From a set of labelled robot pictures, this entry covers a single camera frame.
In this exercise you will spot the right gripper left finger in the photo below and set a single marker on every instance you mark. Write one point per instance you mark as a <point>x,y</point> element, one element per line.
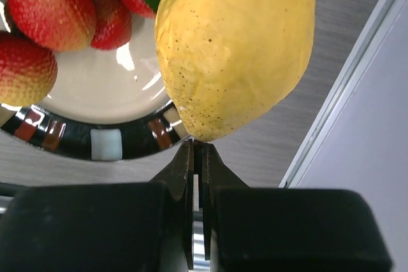
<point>143,226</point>

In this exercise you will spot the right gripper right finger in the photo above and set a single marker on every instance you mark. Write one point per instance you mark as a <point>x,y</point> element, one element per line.
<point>274,229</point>

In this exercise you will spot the fake yellow lemon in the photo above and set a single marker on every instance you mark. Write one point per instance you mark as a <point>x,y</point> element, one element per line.
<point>225,63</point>

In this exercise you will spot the fake lychee bunch red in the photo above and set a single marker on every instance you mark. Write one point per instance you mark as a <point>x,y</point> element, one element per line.
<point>39,29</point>

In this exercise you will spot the round plate with dark rim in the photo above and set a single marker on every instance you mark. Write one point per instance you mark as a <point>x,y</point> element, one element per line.
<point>105,105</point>

